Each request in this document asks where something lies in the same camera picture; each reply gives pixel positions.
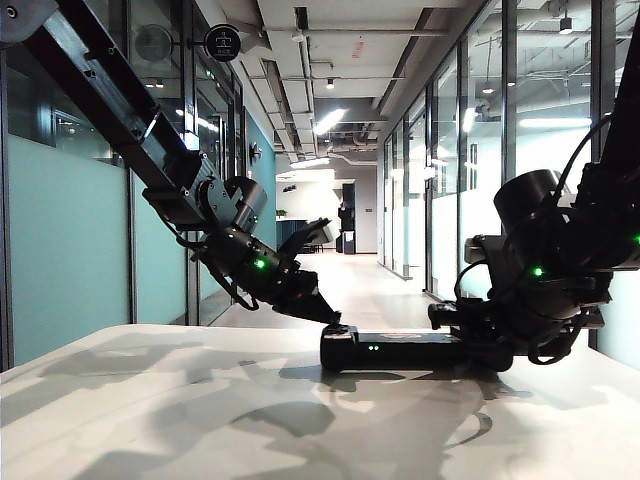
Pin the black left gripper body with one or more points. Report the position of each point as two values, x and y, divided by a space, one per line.
295 285

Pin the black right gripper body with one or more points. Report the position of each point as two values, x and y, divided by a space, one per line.
530 332

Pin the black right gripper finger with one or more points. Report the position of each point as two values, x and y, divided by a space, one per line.
447 316
480 340

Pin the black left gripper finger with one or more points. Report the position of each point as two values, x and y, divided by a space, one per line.
310 310
327 307

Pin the black remote control with sticker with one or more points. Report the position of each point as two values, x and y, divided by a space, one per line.
395 352

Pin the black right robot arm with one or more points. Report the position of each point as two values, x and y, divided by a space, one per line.
535 205

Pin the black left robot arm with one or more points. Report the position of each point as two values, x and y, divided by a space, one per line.
125 115

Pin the dark bar stool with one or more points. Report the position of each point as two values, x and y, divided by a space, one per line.
317 247

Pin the dark counter cabinet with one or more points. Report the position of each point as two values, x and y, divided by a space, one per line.
287 237

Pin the black bin with white label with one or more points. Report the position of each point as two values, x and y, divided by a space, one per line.
346 242

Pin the tall black cabinet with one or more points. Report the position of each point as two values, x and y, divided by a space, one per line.
347 205

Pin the long ceiling light bar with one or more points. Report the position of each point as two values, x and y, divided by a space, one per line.
330 121

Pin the round black hanging sign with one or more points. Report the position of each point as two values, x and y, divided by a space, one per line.
222 42

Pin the black pendant ceiling lamp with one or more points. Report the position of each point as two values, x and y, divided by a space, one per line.
566 25

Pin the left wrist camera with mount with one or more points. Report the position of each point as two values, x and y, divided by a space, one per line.
310 235

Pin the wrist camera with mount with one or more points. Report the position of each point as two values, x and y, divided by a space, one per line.
480 250
310 235

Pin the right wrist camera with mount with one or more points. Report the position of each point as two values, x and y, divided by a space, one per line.
480 250

